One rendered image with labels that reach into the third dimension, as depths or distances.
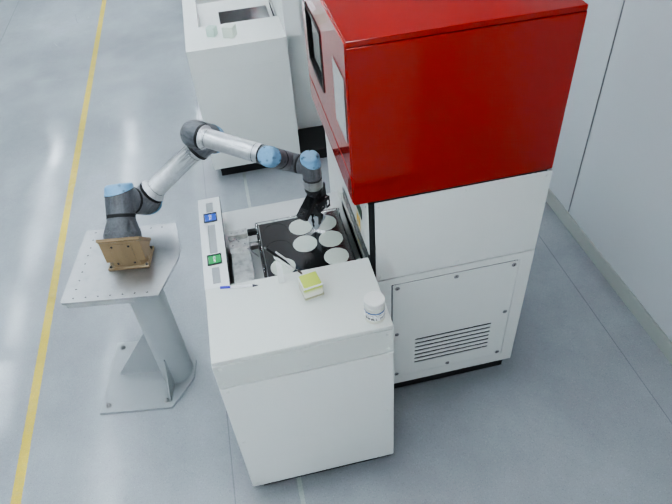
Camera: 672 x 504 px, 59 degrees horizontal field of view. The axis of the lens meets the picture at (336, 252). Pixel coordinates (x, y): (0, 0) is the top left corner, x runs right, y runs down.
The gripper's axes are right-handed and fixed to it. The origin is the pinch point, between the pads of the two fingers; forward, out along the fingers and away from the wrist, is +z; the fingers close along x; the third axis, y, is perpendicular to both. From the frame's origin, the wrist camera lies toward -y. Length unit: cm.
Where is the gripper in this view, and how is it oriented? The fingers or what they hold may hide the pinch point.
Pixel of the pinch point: (314, 228)
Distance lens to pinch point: 249.0
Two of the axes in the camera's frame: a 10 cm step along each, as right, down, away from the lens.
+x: -8.0, -3.8, 4.7
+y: 6.0, -5.8, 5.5
